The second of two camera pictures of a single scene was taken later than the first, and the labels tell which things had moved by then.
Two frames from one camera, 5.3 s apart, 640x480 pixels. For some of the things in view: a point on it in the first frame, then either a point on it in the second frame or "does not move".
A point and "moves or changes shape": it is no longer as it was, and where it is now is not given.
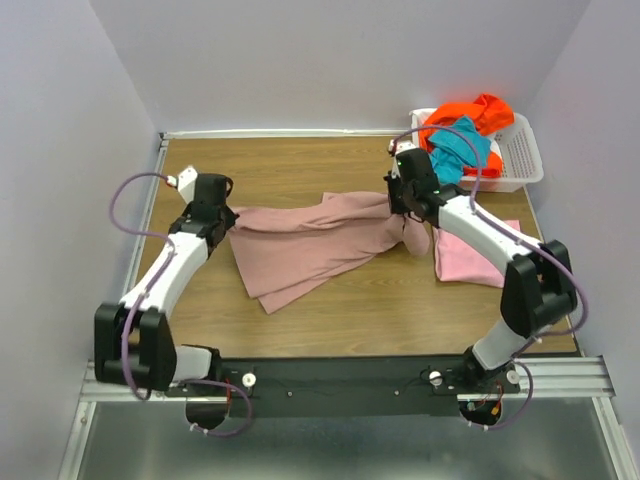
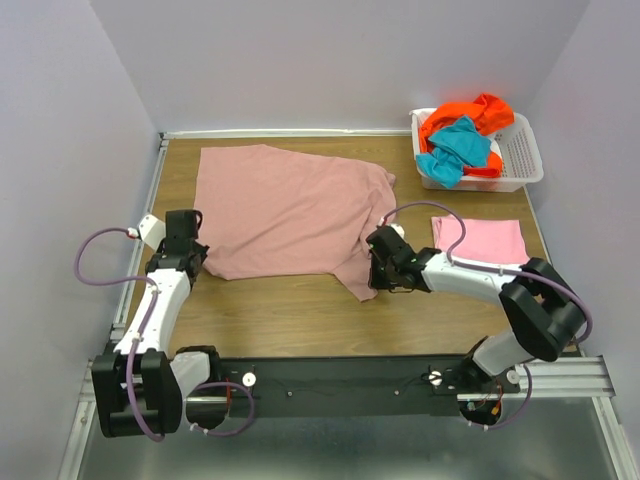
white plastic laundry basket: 520,157 does not move
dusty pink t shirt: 286,252 moves or changes shape
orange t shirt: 488,113 does not move
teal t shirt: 456,148 does not move
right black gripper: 395,207 → 376,282
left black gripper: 230,217 → 202,249
